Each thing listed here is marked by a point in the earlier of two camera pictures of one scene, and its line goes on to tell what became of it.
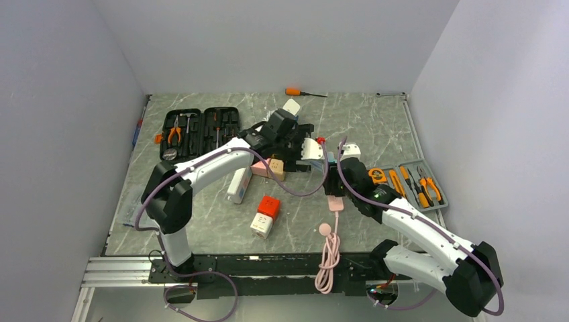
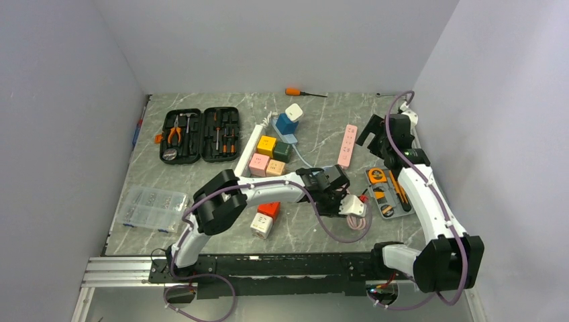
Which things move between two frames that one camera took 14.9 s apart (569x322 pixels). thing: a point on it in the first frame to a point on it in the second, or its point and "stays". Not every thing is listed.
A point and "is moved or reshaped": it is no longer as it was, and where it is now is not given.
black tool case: (185, 132) stays
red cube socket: (270, 206) stays
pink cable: (325, 273) to (355, 223)
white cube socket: (262, 225) stays
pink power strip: (335, 203) is moved or reshaped
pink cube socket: (260, 168) stays
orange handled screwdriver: (298, 92) stays
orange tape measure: (377, 175) stays
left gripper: (290, 163) to (335, 212)
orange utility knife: (397, 184) stays
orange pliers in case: (172, 129) stays
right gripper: (330, 181) to (376, 126)
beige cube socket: (277, 169) stays
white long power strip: (350, 150) to (413, 117)
